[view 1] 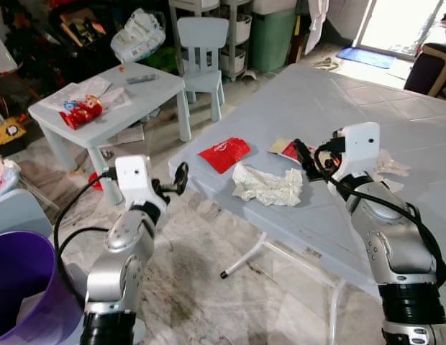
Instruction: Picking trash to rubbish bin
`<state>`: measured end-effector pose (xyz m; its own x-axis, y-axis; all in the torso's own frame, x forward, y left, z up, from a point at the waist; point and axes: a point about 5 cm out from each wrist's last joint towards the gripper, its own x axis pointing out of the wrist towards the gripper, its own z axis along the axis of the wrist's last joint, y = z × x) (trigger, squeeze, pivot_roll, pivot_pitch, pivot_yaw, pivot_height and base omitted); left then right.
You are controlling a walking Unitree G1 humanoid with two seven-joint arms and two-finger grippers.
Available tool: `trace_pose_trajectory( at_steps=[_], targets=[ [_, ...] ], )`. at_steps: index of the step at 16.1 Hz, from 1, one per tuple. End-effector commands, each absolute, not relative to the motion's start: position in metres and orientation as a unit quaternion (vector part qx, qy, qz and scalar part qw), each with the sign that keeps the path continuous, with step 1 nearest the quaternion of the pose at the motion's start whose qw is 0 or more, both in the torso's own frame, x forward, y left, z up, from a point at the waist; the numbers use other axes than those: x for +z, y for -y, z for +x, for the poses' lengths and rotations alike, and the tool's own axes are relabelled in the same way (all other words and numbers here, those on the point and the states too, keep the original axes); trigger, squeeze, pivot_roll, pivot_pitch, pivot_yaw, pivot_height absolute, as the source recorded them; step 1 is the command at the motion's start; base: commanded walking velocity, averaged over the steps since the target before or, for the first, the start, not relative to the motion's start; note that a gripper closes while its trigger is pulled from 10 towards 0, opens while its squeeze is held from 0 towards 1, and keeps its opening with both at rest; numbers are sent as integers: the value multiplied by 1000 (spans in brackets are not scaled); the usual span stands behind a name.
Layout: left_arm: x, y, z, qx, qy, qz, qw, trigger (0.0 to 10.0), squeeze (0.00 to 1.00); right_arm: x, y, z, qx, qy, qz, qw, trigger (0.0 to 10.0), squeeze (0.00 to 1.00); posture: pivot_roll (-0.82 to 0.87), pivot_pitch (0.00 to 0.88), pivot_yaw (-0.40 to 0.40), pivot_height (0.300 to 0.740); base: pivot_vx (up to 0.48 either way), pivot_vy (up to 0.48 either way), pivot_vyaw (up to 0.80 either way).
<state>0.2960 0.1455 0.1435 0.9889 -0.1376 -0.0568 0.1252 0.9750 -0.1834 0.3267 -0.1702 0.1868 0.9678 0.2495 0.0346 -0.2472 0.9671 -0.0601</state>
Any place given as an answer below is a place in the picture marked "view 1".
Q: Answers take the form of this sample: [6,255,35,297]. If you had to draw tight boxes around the yellow toy box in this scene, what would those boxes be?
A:
[0,115,29,149]

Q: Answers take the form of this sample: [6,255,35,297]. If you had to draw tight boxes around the red snack wrapper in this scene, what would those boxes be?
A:
[197,137,251,175]

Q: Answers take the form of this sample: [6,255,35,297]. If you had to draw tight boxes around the white drawer shelf unit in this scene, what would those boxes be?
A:
[168,0,253,78]

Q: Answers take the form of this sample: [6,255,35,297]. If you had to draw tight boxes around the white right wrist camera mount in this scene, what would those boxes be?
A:
[334,122,383,182]

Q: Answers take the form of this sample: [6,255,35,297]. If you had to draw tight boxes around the beige slippers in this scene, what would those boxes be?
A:
[312,57,343,72]

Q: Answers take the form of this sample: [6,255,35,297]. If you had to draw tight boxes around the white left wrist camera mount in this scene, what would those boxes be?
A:
[114,155,158,210]

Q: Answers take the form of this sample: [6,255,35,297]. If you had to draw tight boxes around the tan paper wrapper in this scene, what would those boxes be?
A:
[269,138,299,156]

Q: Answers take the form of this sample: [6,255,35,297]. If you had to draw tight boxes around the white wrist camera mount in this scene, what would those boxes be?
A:
[334,122,383,182]
[114,155,158,210]

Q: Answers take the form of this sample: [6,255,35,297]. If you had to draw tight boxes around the papers on floor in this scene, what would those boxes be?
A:
[101,121,146,146]

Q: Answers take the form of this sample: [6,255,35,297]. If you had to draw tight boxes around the white paper sheet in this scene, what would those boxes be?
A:
[37,76,132,117]

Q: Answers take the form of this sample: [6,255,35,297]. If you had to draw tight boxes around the blue door mat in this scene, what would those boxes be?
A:
[336,47,397,70]

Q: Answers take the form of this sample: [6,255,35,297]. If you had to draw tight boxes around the crumpled white tissue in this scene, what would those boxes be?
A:
[374,149,411,178]

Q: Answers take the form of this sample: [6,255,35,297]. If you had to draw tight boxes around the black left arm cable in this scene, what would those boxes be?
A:
[53,168,120,311]

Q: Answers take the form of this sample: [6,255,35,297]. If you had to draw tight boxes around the white printed plastic bag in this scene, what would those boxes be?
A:
[110,8,167,64]

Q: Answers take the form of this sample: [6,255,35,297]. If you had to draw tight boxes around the small red wrapper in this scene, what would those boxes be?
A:
[283,144,310,165]

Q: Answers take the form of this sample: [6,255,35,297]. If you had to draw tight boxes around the large grey plastic table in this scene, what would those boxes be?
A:
[168,63,446,345]

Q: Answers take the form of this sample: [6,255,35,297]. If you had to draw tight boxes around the purple plastic rubbish bin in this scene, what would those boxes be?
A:
[0,230,85,343]

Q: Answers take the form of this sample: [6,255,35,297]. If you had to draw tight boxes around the grey remote control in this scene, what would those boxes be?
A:
[126,73,158,85]

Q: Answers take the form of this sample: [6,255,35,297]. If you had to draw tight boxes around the red printed snack bag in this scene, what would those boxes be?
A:
[59,95,104,131]

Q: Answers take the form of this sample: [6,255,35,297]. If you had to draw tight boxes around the red floor item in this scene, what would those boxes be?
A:
[88,172,106,192]

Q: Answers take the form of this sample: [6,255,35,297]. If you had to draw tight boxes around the dark brown sofa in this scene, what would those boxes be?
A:
[404,42,446,98]

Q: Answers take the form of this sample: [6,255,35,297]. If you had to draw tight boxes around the white hanging cloth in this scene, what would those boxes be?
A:
[305,0,330,55]

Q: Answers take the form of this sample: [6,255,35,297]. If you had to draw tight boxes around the green plastic bin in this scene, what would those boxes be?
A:
[249,7,298,73]

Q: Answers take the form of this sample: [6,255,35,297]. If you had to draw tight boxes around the pale blue children's chair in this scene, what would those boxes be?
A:
[176,17,230,122]

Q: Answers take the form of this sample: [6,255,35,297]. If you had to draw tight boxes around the small pale children's table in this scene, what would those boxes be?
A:
[27,63,193,206]

